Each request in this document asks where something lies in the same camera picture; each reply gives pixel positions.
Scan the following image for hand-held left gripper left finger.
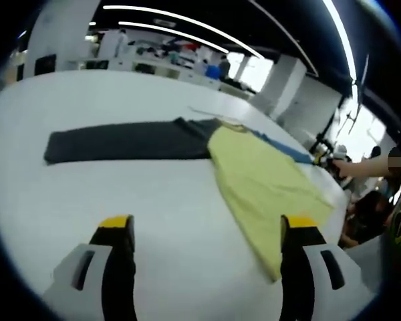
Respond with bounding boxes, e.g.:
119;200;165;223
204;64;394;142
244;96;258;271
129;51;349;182
41;214;138;321

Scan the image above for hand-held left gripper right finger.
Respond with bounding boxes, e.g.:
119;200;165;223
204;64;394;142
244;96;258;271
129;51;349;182
279;215;377;321

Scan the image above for yellow garment with contrast sleeves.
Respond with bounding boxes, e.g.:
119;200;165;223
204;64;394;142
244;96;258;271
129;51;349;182
43;116;337;284

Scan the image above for white template strip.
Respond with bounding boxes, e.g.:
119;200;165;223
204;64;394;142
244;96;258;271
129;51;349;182
188;105;237;122

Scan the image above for black metal stand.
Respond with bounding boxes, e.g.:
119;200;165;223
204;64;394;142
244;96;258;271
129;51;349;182
315;100;362;158

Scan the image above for white chair back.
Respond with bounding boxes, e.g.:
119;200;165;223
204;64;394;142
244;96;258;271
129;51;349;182
344;235;388;292

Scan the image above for white square pillar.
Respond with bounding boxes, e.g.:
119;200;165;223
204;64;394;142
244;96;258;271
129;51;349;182
22;0;102;80
258;55;305;112

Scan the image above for long white counter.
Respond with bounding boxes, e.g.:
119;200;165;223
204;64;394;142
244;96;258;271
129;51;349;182
83;56;255;98

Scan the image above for long ceiling light strip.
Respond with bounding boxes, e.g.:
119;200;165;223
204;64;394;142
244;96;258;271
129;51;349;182
102;5;265;60

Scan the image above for short ceiling light strip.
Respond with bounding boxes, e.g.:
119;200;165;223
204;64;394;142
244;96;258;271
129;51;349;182
118;21;230;55

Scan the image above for black box by pillar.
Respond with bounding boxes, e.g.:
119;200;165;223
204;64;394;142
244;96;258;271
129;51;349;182
34;54;57;76

